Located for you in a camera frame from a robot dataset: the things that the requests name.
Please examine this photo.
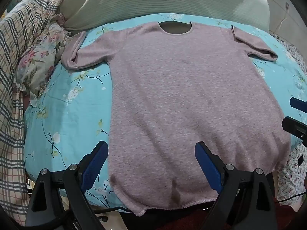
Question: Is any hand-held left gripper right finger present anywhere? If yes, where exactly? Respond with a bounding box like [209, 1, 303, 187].
[195, 142, 279, 230]

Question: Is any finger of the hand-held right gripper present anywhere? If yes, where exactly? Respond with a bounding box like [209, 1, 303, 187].
[289, 97, 307, 113]
[282, 116, 307, 146]

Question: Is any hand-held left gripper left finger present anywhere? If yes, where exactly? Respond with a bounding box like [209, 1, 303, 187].
[25, 141, 109, 230]

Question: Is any pink knit sweater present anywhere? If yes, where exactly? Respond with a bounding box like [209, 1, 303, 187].
[61, 21, 292, 216]

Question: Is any blue floral bedsheet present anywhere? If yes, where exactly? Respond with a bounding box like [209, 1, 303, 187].
[24, 13, 307, 211]

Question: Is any white floral sheet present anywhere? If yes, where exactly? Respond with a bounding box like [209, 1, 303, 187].
[271, 32, 307, 206]

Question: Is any pink floral quilt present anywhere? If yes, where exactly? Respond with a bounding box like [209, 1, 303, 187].
[16, 13, 72, 99]

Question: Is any plaid blanket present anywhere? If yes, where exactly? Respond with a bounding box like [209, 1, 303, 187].
[0, 0, 77, 226]

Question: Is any green striped cushion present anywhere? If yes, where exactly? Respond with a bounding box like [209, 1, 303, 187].
[59, 0, 270, 33]

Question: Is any black cable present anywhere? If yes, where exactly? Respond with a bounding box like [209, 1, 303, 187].
[92, 206, 132, 222]

